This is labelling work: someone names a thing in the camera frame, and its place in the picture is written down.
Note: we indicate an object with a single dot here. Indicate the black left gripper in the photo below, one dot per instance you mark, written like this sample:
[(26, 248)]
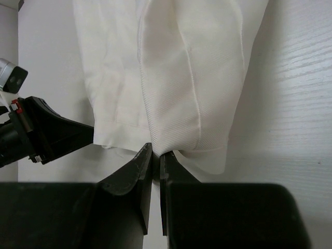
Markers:
[(36, 131)]

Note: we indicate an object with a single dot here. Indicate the white pleated skirt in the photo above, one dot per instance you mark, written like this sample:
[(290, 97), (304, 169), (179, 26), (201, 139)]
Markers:
[(167, 72)]

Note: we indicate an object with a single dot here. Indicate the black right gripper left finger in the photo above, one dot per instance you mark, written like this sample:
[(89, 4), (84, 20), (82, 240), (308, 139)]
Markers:
[(112, 213)]

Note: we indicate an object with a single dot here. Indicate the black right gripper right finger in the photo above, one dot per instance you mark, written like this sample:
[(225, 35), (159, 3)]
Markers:
[(226, 215)]

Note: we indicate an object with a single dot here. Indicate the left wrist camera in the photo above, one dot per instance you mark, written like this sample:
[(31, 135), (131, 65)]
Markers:
[(11, 77)]

